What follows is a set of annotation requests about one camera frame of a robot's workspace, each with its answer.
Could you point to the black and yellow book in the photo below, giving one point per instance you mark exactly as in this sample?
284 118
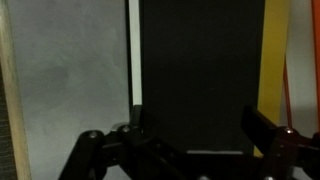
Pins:
200 66

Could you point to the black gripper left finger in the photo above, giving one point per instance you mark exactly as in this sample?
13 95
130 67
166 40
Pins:
86 153

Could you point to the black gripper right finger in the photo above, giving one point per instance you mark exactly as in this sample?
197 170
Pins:
286 153

